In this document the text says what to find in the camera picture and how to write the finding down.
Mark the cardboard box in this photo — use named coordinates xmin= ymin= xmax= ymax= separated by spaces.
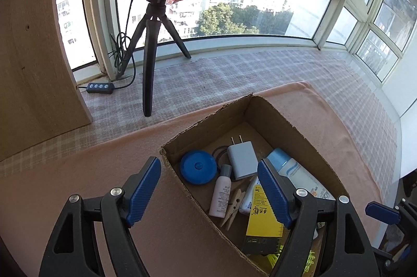
xmin=159 ymin=94 xmax=342 ymax=277

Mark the wooden clothespin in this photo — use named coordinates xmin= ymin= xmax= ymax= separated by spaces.
xmin=220 ymin=188 xmax=246 ymax=231

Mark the plaid cloth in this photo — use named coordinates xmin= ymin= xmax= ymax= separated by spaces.
xmin=0 ymin=47 xmax=401 ymax=204

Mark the white tube with blue cap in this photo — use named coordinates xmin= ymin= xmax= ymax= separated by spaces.
xmin=267 ymin=147 xmax=336 ymax=201

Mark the light wooden board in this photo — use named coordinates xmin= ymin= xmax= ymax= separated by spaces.
xmin=0 ymin=0 xmax=93 ymax=162

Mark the dark hair tie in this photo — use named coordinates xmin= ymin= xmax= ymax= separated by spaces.
xmin=212 ymin=145 xmax=232 ymax=164

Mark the black power cable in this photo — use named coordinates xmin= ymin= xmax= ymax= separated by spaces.
xmin=109 ymin=0 xmax=139 ymax=89

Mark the white dotted tissue pack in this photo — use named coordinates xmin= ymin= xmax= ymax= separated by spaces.
xmin=240 ymin=176 xmax=263 ymax=215

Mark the white charger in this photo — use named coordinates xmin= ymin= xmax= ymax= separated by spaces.
xmin=227 ymin=135 xmax=260 ymax=180

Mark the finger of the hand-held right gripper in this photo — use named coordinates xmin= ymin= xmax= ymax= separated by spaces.
xmin=373 ymin=246 xmax=417 ymax=277
xmin=365 ymin=197 xmax=417 ymax=225

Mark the black tripod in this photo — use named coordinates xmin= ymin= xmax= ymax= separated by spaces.
xmin=122 ymin=0 xmax=192 ymax=117

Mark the yellow card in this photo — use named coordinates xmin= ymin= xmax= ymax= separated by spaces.
xmin=242 ymin=187 xmax=285 ymax=256

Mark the black inline remote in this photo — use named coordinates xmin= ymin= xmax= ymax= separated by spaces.
xmin=86 ymin=82 xmax=113 ymax=94

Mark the small white bottle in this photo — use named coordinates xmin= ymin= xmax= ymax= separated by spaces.
xmin=208 ymin=164 xmax=233 ymax=218

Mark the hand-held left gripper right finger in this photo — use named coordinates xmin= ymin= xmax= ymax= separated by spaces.
xmin=257 ymin=159 xmax=380 ymax=277

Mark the blue oval lid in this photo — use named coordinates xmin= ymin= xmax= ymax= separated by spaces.
xmin=180 ymin=150 xmax=218 ymax=184

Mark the yellow shuttlecock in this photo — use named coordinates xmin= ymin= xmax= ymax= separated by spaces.
xmin=265 ymin=248 xmax=321 ymax=277

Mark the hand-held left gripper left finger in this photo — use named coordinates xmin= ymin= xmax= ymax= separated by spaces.
xmin=39 ymin=156 xmax=162 ymax=277

